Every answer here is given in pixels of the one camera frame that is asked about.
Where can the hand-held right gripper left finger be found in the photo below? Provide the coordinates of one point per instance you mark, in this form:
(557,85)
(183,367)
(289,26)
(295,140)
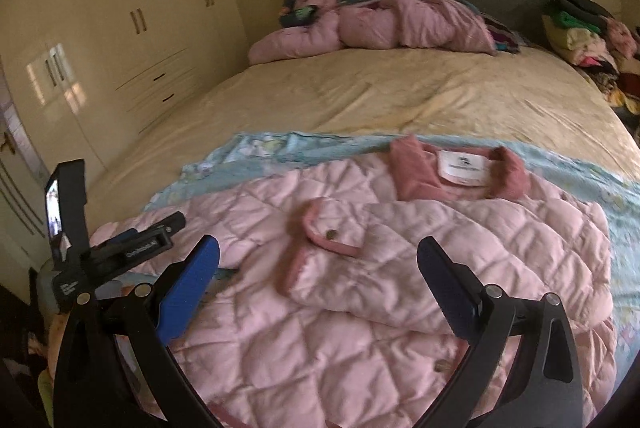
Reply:
(192,285)

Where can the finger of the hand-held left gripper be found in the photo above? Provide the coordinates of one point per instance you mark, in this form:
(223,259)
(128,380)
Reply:
(122,239)
(167,222)

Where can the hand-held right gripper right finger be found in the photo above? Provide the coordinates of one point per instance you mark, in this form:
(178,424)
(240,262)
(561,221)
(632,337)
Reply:
(445,288)

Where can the pink quilted jacket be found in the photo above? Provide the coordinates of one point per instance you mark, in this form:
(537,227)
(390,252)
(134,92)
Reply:
(350,268)

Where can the pile of colourful clothes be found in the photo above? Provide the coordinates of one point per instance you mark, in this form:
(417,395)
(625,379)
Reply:
(595,38)

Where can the cream door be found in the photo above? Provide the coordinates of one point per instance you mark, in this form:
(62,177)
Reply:
(17,198)

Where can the cream wardrobe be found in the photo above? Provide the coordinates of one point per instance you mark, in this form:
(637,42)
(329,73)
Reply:
(115,38)

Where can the light blue printed blanket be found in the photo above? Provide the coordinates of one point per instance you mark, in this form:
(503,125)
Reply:
(617,218)

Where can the bed with cream sheet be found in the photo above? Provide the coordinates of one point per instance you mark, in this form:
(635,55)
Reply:
(400,98)

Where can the small green thing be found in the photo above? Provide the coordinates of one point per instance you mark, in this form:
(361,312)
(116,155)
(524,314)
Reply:
(304,12)

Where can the striped colourful cloth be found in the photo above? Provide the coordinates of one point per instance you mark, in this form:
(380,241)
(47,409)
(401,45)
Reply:
(502,36)

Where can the pink crumpled blanket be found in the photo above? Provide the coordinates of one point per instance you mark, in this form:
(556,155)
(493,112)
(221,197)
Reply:
(370,26)

